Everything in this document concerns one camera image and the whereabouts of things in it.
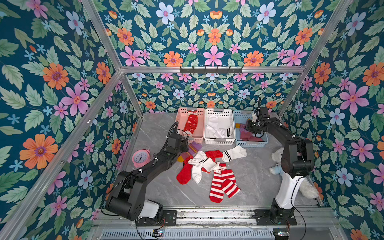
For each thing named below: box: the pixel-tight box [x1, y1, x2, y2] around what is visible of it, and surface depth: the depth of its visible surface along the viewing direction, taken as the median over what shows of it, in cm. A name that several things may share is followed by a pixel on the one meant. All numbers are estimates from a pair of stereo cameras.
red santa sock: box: [182, 110, 198, 136], surface depth 116 cm
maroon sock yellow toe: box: [177, 141, 203, 163], surface depth 100 cm
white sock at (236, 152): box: [222, 145, 247, 163], surface depth 99 cm
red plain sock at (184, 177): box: [176, 155, 194, 185], surface depth 90 cm
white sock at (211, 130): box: [205, 115, 227, 139], surface depth 111 cm
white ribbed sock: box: [187, 151, 221, 184], surface depth 92 cm
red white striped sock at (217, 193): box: [209, 170, 224, 203], surface depth 84 cm
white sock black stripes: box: [225, 126, 233, 138], surface depth 109 cm
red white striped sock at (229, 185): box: [221, 169, 241, 199], surface depth 86 cm
